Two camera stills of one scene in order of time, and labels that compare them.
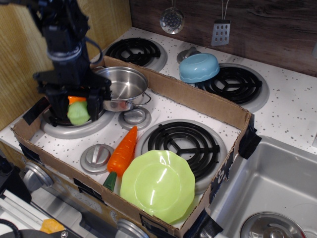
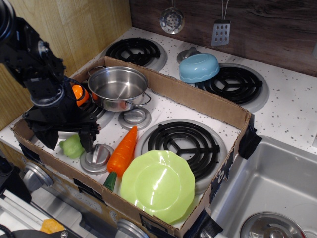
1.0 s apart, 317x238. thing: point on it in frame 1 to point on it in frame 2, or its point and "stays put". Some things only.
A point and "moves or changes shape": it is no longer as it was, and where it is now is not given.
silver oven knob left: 35,177 stays put
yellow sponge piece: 50,226 stays put
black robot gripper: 71,75 to 55,108
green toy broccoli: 78,112 moves or changes shape
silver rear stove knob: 184,53 stays put
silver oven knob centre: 126,228 stays put
